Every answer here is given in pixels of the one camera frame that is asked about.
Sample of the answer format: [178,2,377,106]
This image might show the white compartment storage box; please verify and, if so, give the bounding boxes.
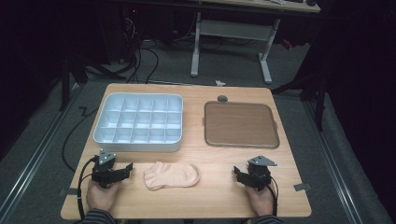
[92,91,184,153]

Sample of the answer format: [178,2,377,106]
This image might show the beige sock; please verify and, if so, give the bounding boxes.
[143,161,201,191]

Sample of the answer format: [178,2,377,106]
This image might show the person's left hand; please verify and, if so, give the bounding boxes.
[86,179,121,213]

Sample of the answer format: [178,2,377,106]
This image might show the metal floor rail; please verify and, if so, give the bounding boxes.
[303,101,366,224]
[0,83,86,220]

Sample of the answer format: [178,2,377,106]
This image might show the desk with white legs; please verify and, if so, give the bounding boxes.
[174,0,321,85]

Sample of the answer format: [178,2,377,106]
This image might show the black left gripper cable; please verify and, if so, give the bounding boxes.
[77,157,98,220]

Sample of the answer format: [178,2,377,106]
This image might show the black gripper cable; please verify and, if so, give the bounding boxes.
[268,175,279,217]
[77,157,98,220]

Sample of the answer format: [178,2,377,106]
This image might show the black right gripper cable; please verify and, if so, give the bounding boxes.
[268,175,279,217]

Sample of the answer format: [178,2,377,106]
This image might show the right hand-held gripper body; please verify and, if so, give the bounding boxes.
[247,155,278,191]

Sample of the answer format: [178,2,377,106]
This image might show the black floor cable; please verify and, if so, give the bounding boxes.
[61,106,101,174]

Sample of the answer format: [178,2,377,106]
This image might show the bundle of black cables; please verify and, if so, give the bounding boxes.
[120,12,161,85]

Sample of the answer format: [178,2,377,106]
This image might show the grey tape strip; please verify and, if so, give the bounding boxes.
[59,188,82,197]
[293,182,312,192]

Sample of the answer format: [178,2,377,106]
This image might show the black metal stand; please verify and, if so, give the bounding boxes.
[270,69,330,133]
[58,50,127,112]

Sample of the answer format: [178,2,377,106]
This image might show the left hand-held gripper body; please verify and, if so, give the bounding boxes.
[92,148,125,189]

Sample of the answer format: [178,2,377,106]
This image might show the brown wooden tray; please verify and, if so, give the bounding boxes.
[203,100,280,149]

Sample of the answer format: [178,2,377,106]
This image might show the person's right hand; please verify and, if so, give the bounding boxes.
[247,182,278,217]

